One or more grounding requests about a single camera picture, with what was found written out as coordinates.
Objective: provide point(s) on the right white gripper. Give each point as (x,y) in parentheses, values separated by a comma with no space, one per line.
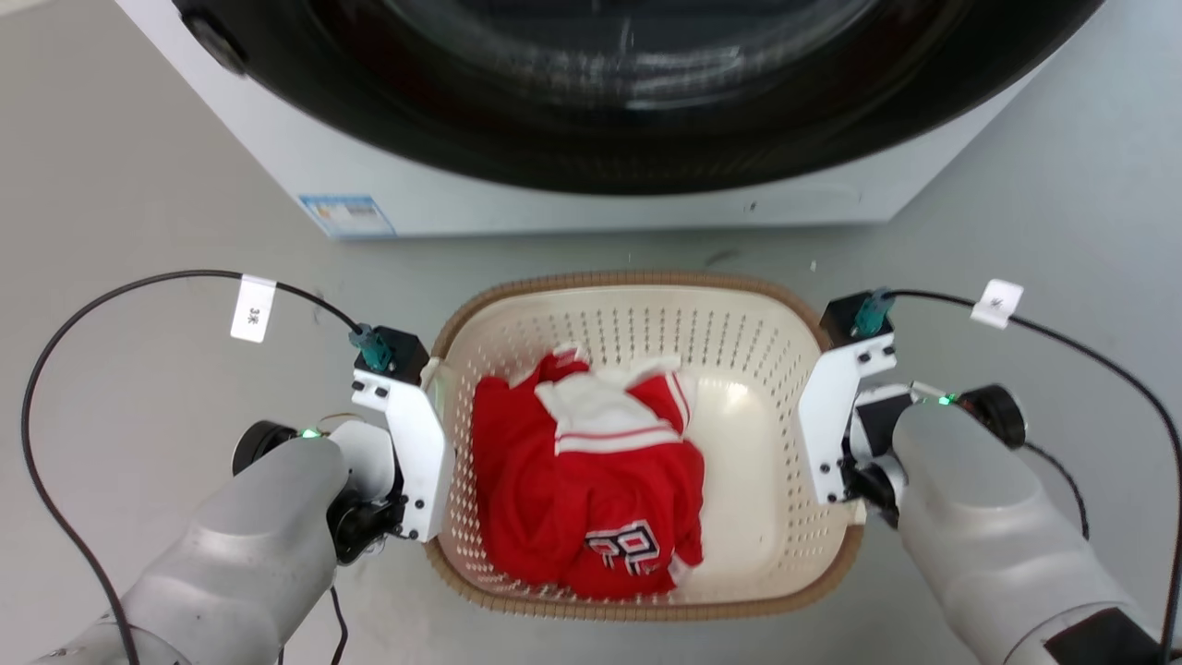
(826,416)

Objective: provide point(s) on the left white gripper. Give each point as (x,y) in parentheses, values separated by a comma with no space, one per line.
(420,453)

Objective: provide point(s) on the cream perforated laundry basket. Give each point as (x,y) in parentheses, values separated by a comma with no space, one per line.
(757,369)

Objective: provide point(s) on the right grey white robot arm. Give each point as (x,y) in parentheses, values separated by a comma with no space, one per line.
(988,545)

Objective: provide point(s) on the left grey white robot arm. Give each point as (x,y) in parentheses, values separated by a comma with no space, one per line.
(249,545)

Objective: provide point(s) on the red white sports jersey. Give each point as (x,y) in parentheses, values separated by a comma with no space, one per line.
(572,499)

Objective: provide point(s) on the blue white energy label sticker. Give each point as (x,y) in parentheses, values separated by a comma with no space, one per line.
(346,215)

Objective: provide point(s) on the white washing machine body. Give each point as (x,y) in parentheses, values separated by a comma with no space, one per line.
(572,208)

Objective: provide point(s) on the dark round washing machine door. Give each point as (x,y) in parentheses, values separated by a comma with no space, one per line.
(646,111)

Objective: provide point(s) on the right black wrist camera box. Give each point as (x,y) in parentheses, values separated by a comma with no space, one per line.
(854,319)

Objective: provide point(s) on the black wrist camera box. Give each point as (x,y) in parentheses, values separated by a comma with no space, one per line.
(402,353)
(854,319)

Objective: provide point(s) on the left black wrist camera box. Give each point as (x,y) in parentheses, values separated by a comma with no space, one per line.
(402,353)

